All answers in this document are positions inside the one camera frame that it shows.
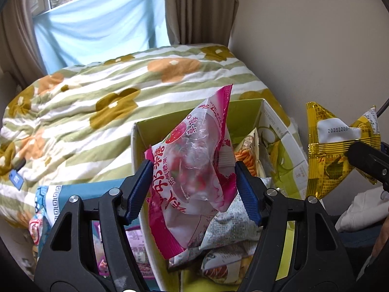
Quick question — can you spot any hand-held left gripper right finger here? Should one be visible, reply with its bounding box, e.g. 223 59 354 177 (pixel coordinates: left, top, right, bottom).
235 161 357 292

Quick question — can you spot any pink round print packet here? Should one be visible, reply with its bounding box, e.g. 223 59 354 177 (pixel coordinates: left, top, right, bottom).
28 216 51 245

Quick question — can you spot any light blue cloth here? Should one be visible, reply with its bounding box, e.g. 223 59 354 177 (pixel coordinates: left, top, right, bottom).
32 0 171 73

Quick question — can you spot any purple snack packet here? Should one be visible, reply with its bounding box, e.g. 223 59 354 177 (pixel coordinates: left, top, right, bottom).
91 219 155 280

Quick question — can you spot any black curved lamp stand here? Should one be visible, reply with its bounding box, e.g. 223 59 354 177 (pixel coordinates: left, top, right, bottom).
375 97 389 118

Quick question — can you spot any brown curtain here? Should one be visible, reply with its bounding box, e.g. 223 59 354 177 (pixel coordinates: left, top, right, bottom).
164 0 239 49
0 0 51 89

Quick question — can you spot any yellow-green cardboard box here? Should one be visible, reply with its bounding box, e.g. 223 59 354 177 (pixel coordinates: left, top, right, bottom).
131 98 309 292

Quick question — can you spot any pink strawberry candy packet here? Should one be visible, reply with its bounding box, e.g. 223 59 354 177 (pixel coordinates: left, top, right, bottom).
143 84 238 260

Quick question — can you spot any white clothing pile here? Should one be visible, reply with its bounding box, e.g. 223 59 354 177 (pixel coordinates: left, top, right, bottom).
334 185 386 232

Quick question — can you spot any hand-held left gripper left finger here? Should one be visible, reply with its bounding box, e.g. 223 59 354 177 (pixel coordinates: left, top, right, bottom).
34 159 155 292

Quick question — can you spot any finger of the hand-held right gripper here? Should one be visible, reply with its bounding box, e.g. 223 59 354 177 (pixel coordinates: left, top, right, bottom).
346 140 389 191

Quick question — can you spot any blue card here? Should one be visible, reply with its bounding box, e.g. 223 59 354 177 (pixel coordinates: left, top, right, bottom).
9 170 25 188

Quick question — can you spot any grey speckled snack packet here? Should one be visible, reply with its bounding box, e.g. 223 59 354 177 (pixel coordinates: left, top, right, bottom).
199 178 271 250

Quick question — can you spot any blue patterned snack packet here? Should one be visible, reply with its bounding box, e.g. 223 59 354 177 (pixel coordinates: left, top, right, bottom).
34 185 66 219

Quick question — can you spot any gold snack packet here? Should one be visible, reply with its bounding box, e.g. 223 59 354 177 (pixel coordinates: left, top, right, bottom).
305 101 382 201

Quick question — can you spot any floral striped blanket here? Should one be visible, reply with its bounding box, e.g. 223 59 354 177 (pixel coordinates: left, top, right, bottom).
0 44 301 228

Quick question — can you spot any cream red print packet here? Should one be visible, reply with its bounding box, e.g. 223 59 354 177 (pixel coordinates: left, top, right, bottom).
168 246 253 285

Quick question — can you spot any orange stick snack packet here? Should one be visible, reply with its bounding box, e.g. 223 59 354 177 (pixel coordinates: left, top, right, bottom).
234 128 265 178

